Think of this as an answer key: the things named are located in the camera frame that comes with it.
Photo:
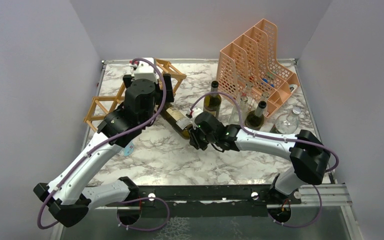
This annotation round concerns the blue white sticker disc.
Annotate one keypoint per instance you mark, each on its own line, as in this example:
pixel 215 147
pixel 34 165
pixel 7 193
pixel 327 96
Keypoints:
pixel 127 150

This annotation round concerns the green wine bottle white label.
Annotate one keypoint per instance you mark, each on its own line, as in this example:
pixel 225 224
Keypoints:
pixel 178 121

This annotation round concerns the clear tall glass bottle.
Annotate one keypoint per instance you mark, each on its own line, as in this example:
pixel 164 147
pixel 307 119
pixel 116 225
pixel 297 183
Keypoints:
pixel 238 117

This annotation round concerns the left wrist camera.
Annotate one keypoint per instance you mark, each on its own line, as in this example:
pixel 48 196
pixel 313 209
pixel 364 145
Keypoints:
pixel 142 70

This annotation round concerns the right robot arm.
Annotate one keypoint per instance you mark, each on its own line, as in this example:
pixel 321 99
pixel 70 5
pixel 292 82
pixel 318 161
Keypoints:
pixel 305 152

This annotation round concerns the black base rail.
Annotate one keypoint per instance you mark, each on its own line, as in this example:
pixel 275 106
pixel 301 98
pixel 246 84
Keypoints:
pixel 199 201

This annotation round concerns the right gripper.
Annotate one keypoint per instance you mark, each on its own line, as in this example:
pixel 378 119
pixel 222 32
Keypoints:
pixel 194 140

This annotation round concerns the clear round glass bottle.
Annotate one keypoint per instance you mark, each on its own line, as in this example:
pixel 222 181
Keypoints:
pixel 287 123

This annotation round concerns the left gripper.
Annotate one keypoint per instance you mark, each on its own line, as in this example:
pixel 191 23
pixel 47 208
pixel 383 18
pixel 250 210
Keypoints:
pixel 159 92

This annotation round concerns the dark wine bottle black neck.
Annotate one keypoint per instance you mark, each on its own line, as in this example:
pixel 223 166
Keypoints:
pixel 255 118

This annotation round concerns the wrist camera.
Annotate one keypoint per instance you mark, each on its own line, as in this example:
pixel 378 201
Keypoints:
pixel 142 70
pixel 192 114

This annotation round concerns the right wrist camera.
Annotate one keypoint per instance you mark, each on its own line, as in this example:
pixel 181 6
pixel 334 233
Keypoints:
pixel 192 114

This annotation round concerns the orange plastic file organizer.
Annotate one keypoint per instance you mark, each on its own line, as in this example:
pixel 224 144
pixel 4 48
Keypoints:
pixel 252 58

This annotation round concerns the wooden wine rack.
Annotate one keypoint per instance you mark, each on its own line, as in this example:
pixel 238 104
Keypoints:
pixel 102 105

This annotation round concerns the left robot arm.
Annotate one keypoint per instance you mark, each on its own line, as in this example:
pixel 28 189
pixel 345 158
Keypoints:
pixel 67 197

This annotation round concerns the green wine bottle silver neck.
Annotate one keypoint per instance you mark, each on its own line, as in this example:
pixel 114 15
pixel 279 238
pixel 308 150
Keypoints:
pixel 212 102

